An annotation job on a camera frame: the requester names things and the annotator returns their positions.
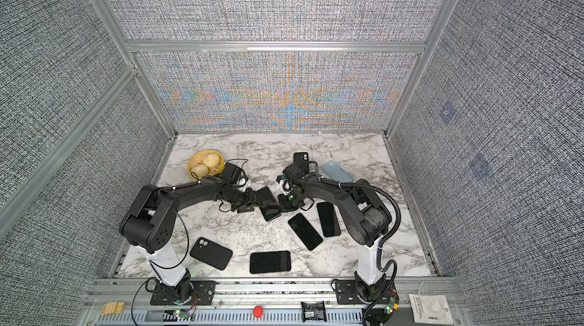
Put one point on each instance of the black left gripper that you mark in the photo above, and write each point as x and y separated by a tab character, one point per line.
249	201

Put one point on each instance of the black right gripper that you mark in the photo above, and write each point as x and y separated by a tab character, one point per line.
284	206

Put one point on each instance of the black phone case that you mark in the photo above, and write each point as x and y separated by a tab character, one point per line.
209	252
267	204
301	158

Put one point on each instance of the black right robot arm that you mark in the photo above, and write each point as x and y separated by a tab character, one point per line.
371	217

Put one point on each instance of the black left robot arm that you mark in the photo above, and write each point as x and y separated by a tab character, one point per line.
149	223

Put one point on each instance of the light blue phone case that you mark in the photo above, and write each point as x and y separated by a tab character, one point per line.
336	172

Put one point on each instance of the black phone right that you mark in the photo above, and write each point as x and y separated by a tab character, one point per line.
328	219

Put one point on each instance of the black phone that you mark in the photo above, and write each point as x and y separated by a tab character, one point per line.
328	219
305	231
270	262

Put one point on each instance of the black phone middle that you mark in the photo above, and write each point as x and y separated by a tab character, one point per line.
305	231

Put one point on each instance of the black phone front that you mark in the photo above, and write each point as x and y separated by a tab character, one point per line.
270	262

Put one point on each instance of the right steamed bun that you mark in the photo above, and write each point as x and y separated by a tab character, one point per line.
212	160

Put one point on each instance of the steamed bun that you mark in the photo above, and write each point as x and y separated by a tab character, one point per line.
212	160
200	170

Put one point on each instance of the left steamed bun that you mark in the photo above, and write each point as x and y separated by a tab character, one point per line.
200	170

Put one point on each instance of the yellow bamboo steamer basket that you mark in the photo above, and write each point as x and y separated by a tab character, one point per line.
197	159

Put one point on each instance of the red emergency button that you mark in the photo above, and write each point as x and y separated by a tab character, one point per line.
258	312

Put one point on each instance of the small black electronics box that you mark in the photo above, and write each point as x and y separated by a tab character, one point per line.
313	312

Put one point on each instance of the wooden clips stack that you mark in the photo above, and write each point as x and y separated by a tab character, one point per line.
113	308

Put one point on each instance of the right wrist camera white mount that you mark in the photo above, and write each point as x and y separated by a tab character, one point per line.
284	184

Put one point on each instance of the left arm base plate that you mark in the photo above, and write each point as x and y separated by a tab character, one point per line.
200	292

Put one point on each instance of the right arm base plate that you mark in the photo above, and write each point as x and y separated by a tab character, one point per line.
357	292

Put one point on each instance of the aluminium front rail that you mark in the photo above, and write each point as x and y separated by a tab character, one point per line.
233	303

